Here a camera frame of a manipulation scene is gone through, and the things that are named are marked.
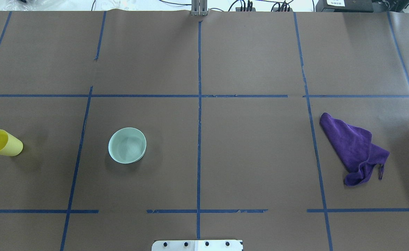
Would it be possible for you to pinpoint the purple microfiber cloth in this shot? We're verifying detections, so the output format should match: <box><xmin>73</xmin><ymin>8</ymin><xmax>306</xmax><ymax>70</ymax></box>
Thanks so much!
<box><xmin>319</xmin><ymin>113</ymin><xmax>390</xmax><ymax>187</ymax></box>

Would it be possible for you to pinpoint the yellow plastic cup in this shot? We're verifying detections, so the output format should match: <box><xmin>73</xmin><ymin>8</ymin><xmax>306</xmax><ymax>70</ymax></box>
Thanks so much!
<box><xmin>0</xmin><ymin>130</ymin><xmax>24</xmax><ymax>156</ymax></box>

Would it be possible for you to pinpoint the black computer box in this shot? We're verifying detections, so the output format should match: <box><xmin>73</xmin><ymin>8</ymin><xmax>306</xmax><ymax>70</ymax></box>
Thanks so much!
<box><xmin>315</xmin><ymin>0</ymin><xmax>374</xmax><ymax>13</ymax></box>

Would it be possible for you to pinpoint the mint green bowl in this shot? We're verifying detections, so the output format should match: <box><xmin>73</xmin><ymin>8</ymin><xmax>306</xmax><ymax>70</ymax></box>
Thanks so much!
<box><xmin>108</xmin><ymin>127</ymin><xmax>147</xmax><ymax>164</ymax></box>

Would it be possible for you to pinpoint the aluminium frame post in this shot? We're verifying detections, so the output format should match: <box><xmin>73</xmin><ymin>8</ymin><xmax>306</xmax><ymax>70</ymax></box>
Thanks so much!
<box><xmin>191</xmin><ymin>0</ymin><xmax>209</xmax><ymax>16</ymax></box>

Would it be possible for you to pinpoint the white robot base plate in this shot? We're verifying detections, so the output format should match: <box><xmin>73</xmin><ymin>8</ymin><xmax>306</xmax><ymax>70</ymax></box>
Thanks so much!
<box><xmin>151</xmin><ymin>239</ymin><xmax>244</xmax><ymax>251</ymax></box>

